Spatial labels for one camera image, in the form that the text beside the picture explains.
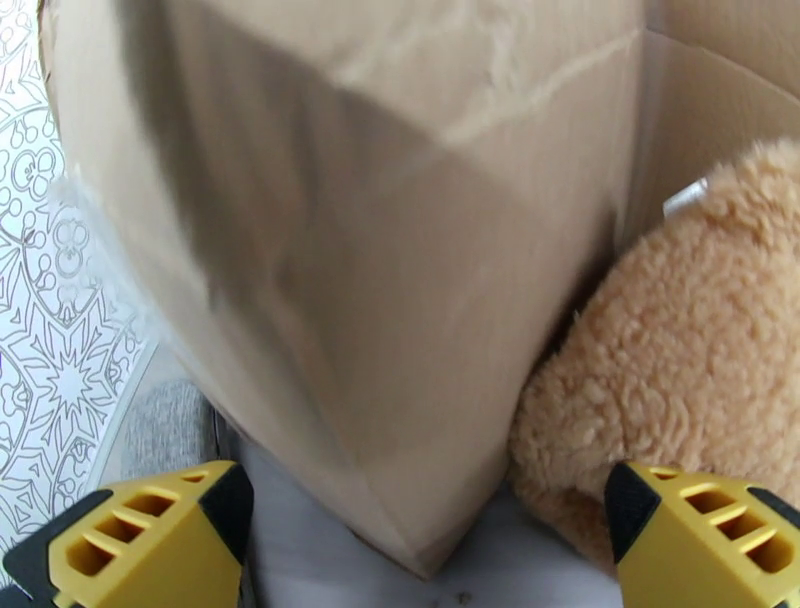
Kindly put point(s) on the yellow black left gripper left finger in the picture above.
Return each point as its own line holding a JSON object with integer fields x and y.
{"x": 156, "y": 544}

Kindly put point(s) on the cardboard box with clear tape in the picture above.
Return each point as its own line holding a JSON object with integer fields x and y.
{"x": 375, "y": 281}

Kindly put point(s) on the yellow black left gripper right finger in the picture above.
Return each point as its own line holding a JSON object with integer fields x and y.
{"x": 700, "y": 550}

